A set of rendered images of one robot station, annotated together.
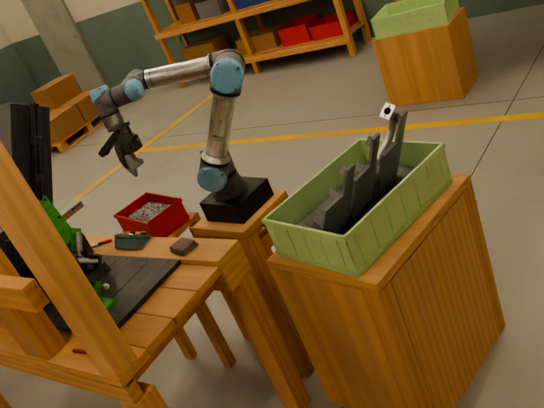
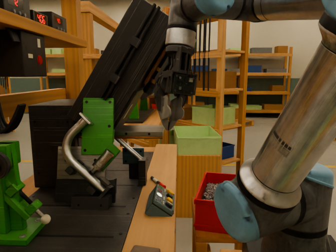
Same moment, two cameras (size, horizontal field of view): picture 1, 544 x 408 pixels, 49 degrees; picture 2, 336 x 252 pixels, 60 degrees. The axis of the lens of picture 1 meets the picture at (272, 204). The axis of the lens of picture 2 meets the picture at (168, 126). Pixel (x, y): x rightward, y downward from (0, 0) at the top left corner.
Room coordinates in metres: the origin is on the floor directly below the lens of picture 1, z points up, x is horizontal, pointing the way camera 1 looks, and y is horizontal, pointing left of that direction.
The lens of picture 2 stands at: (1.74, -0.13, 1.36)
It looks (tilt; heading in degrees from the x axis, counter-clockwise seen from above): 10 degrees down; 50
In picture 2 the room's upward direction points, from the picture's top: straight up
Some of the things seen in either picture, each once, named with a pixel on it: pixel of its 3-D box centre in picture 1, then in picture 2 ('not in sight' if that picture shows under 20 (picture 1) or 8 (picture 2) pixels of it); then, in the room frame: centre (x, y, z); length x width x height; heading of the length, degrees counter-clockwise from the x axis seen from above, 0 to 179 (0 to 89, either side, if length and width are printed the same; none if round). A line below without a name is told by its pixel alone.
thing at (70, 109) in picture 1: (61, 112); not in sight; (8.69, 2.28, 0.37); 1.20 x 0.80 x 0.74; 144
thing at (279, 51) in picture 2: not in sight; (237, 82); (9.57, 5.63, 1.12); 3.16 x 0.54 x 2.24; 136
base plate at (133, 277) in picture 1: (59, 286); (92, 187); (2.25, 0.96, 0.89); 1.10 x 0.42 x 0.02; 48
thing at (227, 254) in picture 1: (111, 257); (159, 202); (2.46, 0.77, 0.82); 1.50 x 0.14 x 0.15; 48
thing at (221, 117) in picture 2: not in sight; (174, 85); (4.73, 3.24, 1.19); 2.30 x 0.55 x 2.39; 87
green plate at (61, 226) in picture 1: (45, 223); (100, 124); (2.25, 0.86, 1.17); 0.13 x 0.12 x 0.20; 48
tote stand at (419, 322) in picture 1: (394, 295); not in sight; (1.97, -0.32, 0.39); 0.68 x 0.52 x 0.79; 128
